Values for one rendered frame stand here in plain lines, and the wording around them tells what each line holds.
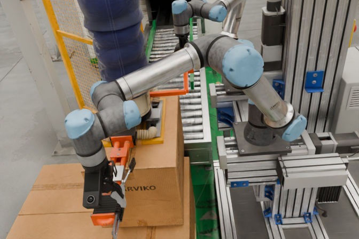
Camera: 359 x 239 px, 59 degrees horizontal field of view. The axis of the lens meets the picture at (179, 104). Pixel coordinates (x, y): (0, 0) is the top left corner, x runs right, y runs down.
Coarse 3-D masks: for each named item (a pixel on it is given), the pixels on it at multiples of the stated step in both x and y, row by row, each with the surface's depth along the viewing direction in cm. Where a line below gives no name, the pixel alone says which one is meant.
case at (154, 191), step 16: (176, 96) 173; (176, 112) 161; (176, 128) 150; (160, 144) 142; (176, 144) 141; (128, 160) 136; (144, 160) 135; (160, 160) 134; (176, 160) 135; (128, 176) 134; (144, 176) 134; (160, 176) 134; (176, 176) 133; (128, 192) 140; (144, 192) 140; (160, 192) 139; (176, 192) 139; (128, 208) 146; (144, 208) 146; (160, 208) 146; (176, 208) 146; (128, 224) 153; (144, 224) 153; (160, 224) 153; (176, 224) 153
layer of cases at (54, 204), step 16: (48, 176) 207; (64, 176) 206; (80, 176) 204; (32, 192) 197; (48, 192) 196; (64, 192) 195; (80, 192) 193; (192, 192) 218; (32, 208) 187; (48, 208) 186; (64, 208) 185; (80, 208) 183; (192, 208) 205; (16, 224) 179; (32, 224) 178; (48, 224) 177; (64, 224) 176; (80, 224) 174; (192, 224) 193
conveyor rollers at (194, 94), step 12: (156, 36) 383; (168, 36) 382; (156, 48) 353; (168, 48) 352; (156, 60) 331; (168, 84) 286; (180, 84) 284; (180, 96) 269; (192, 96) 269; (192, 108) 254; (192, 120) 240; (192, 132) 233
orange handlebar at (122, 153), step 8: (184, 80) 158; (184, 88) 152; (152, 96) 152; (160, 96) 152; (128, 144) 124; (112, 152) 119; (120, 152) 119; (128, 152) 123; (112, 160) 117; (120, 160) 119; (120, 184) 107; (104, 224) 95
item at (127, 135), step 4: (132, 128) 130; (120, 132) 128; (124, 132) 128; (128, 132) 128; (132, 132) 126; (136, 132) 131; (112, 136) 127; (116, 136) 126; (120, 136) 124; (124, 136) 124; (128, 136) 124; (132, 136) 125; (136, 136) 130; (112, 140) 125; (116, 140) 125; (120, 140) 125; (124, 140) 125; (128, 140) 125; (132, 140) 126; (136, 140) 129; (112, 144) 126; (120, 144) 126; (132, 144) 126
